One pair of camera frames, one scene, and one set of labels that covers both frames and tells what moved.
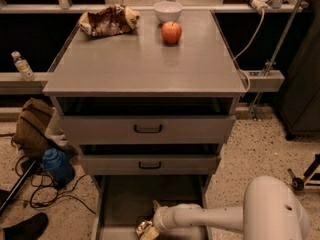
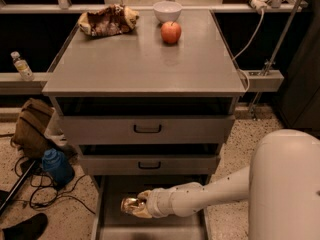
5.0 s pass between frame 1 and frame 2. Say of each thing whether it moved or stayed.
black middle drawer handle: stayed
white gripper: moved
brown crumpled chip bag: stayed
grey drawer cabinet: stayed
